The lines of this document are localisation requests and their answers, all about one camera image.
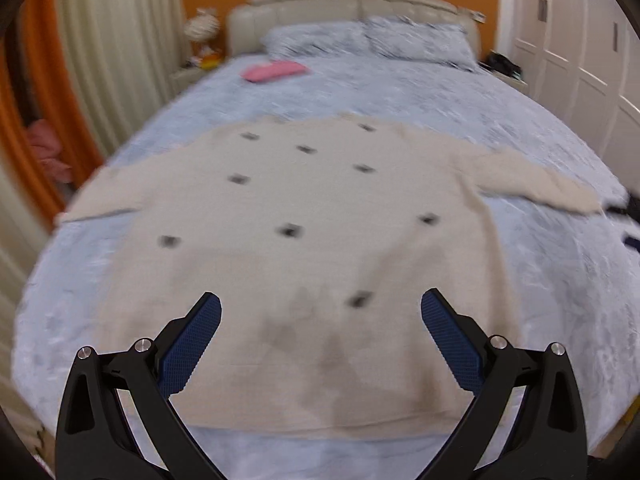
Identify right floral pillow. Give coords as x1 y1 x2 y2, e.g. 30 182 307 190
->
364 16 477 72

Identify white wardrobe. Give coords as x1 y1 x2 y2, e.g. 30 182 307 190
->
496 0 639 174

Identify pink folded garment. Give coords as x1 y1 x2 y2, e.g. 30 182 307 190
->
241 61 309 84

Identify pink hanging clothes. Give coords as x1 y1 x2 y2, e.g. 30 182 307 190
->
27 119 73 184

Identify beige sweater with black hearts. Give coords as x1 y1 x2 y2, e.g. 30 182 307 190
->
63 116 599 439

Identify beige leather headboard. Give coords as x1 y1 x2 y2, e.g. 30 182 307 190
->
226 0 482 58

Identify right bedside table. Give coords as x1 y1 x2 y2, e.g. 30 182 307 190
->
478 62 528 96

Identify white feather table lamp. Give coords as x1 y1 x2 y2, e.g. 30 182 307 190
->
183 8 220 56

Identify orange curtain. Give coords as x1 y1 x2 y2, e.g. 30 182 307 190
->
1 0 103 226

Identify left bedside table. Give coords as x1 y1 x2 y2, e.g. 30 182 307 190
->
169 65 212 96

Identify bedside table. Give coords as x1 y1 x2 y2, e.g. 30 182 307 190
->
478 62 528 96
169 65 212 96

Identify orange box on nightstand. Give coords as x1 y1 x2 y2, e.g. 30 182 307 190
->
198 51 224 70

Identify blue floral bed cover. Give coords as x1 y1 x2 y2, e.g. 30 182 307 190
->
12 55 639 479

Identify floral pillow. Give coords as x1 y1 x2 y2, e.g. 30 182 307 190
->
262 21 372 60
364 16 477 72

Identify left floral pillow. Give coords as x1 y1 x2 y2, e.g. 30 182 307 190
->
262 21 372 60

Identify cream curtain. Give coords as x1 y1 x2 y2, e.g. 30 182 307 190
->
54 0 188 156

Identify black items on bedside table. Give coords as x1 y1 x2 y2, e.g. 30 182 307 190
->
483 51 522 79

